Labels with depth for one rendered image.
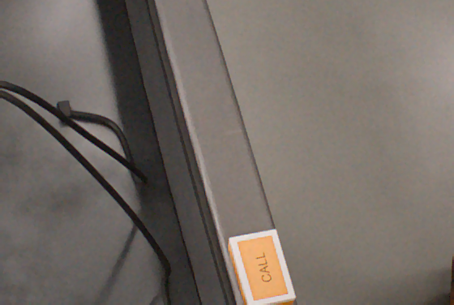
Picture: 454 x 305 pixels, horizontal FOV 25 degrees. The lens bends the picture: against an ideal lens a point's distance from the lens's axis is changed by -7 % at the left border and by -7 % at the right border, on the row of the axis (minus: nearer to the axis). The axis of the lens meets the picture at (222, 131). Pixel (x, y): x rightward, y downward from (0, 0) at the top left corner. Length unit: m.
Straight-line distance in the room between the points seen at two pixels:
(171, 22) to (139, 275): 0.19
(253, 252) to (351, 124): 1.23
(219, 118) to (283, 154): 1.11
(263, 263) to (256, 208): 0.05
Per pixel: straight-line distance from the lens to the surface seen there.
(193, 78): 0.73
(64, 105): 0.85
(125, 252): 0.79
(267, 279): 0.65
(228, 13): 1.97
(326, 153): 1.83
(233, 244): 0.65
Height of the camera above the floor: 1.55
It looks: 58 degrees down
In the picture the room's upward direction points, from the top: 11 degrees clockwise
